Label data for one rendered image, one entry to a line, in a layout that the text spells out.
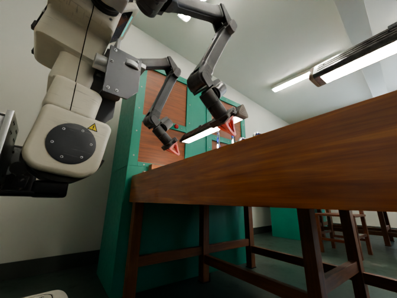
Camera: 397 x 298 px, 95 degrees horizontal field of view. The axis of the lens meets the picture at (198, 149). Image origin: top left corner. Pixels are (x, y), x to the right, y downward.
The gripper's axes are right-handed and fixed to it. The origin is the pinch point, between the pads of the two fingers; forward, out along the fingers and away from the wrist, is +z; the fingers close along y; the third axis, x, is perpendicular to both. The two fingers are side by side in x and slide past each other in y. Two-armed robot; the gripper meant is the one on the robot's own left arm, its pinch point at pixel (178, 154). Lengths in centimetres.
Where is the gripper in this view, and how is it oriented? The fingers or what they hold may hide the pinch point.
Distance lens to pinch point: 107.8
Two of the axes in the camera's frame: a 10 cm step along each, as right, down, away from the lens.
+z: 6.1, 7.5, 2.6
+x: -5.3, 6.3, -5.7
